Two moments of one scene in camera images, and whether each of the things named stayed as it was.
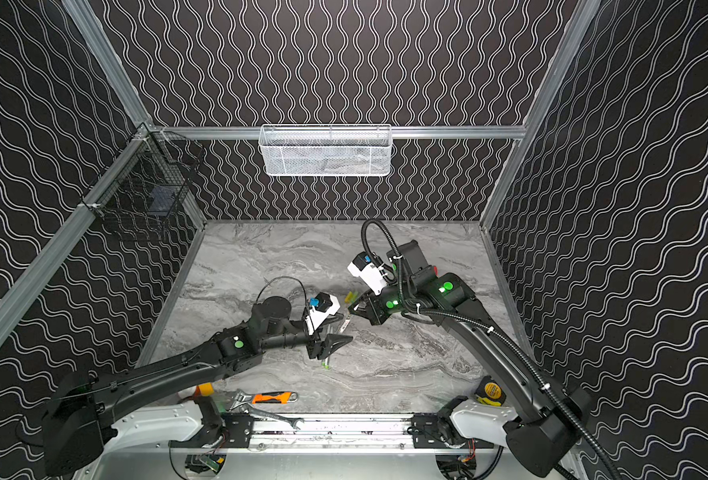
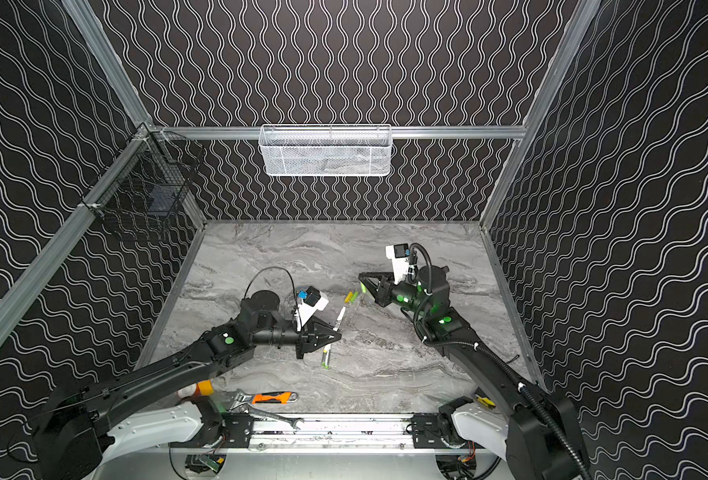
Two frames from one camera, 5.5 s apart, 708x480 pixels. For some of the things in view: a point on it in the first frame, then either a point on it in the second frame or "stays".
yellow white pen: x=343 y=328 -> x=346 y=300
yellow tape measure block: x=206 y=389 stays
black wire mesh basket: x=145 y=191 stays
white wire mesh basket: x=329 y=150 stays
